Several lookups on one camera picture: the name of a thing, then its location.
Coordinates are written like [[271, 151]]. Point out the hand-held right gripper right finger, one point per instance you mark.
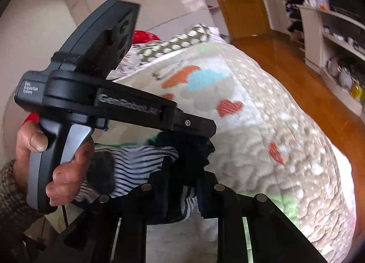
[[228, 209]]

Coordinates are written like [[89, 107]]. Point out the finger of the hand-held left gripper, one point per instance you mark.
[[196, 124]]

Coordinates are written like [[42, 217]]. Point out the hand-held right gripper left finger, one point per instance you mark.
[[137, 203]]

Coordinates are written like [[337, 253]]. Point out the striped pants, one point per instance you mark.
[[137, 160]]

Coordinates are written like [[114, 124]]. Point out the person's left forearm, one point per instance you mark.
[[14, 209]]

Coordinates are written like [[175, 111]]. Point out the person's left hand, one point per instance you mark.
[[71, 174]]

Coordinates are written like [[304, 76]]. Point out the red blanket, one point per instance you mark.
[[30, 118]]

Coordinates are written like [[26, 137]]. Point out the floral print pillow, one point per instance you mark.
[[128, 66]]

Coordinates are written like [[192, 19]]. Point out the beige heart print quilt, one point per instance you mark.
[[271, 152]]

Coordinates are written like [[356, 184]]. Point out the olive dotted bolster pillow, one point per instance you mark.
[[171, 46]]

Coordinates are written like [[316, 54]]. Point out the pale pink bedsheet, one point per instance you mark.
[[216, 35]]

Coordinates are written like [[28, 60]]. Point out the wooden door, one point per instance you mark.
[[242, 1]]

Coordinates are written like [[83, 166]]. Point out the white shelf unit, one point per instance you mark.
[[312, 38]]

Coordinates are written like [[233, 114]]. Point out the pale round bag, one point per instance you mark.
[[333, 66]]

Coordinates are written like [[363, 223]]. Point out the grey plush toy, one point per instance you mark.
[[345, 78]]

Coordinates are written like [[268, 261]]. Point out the yellow bottle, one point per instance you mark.
[[358, 91]]

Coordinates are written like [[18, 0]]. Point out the row of small shelf items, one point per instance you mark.
[[342, 38]]

